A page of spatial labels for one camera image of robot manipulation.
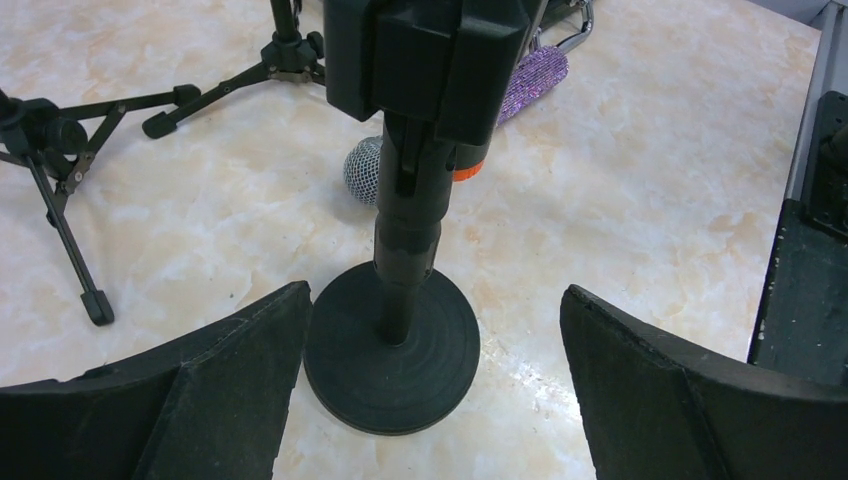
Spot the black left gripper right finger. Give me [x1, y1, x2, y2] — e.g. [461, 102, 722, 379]
[560, 285, 847, 479]

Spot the purple glitter microphone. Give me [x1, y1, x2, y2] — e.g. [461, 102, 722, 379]
[343, 46, 569, 207]

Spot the black tripod shock-mount stand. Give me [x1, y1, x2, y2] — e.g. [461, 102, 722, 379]
[1, 84, 200, 326]

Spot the black round-base mic stand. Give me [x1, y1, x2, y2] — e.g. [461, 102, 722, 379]
[304, 1, 545, 435]

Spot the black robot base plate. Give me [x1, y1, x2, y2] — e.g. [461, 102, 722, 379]
[748, 91, 847, 386]

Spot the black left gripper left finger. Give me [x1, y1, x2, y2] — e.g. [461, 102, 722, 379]
[1, 281, 312, 479]

